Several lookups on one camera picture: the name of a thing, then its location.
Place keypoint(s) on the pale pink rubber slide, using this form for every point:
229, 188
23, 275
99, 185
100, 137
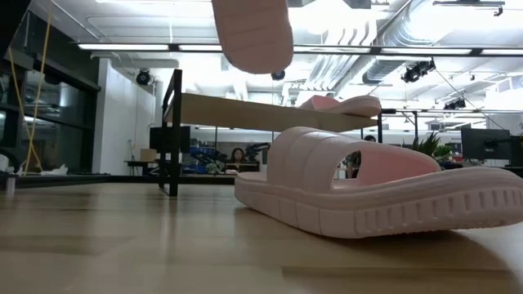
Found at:
253, 36
351, 107
367, 204

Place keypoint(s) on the black background robot arm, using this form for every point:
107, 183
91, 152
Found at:
257, 149

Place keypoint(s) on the person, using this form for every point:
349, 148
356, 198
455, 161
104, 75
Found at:
238, 157

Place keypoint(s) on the round black ceiling fixture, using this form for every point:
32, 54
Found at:
278, 75
143, 77

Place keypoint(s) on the black computer monitor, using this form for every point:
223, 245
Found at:
184, 139
517, 150
485, 143

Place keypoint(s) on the cardboard box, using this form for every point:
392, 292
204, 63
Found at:
148, 154

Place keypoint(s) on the green artificial plant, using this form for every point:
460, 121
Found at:
425, 146

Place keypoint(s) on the black ceiling spotlight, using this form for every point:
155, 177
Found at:
454, 104
417, 70

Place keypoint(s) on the white crumpled paper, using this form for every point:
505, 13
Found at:
55, 170

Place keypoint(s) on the wooden shelf with black frame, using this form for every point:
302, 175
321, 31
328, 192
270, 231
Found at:
245, 114

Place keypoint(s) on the black metal rig frame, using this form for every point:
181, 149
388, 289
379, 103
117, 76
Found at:
81, 179

